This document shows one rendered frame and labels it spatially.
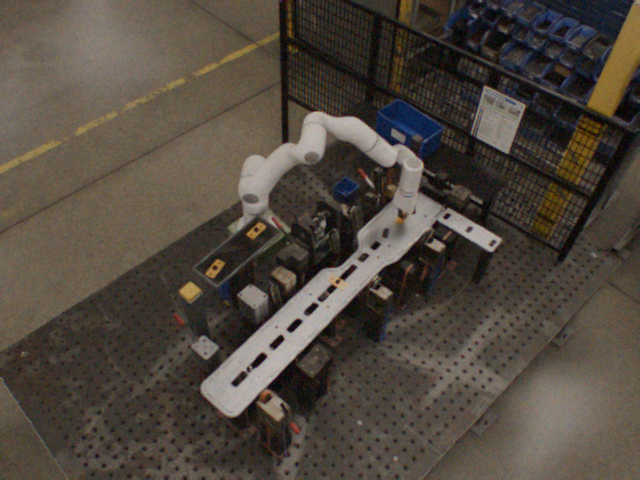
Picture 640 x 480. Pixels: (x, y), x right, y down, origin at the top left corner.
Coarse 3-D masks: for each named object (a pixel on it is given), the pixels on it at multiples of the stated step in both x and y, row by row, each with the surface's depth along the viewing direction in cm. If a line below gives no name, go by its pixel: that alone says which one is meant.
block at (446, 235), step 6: (438, 228) 276; (444, 228) 276; (438, 234) 273; (444, 234) 274; (450, 234) 274; (438, 240) 275; (444, 240) 272; (450, 240) 271; (450, 246) 276; (444, 258) 283; (444, 264) 288; (444, 270) 294; (438, 276) 291
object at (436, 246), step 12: (432, 240) 264; (420, 252) 268; (432, 252) 262; (444, 252) 264; (420, 264) 274; (432, 264) 267; (420, 276) 279; (432, 276) 278; (420, 288) 284; (432, 288) 284
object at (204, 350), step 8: (200, 344) 225; (208, 344) 225; (200, 352) 223; (208, 352) 223; (216, 352) 225; (200, 360) 228; (208, 360) 223; (216, 360) 229; (200, 368) 237; (208, 368) 227; (216, 368) 233; (200, 376) 243; (208, 376) 236
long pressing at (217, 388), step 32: (384, 224) 274; (416, 224) 274; (352, 256) 261; (384, 256) 262; (320, 288) 250; (352, 288) 251; (288, 320) 240; (320, 320) 241; (256, 352) 231; (288, 352) 231; (224, 384) 222; (256, 384) 222
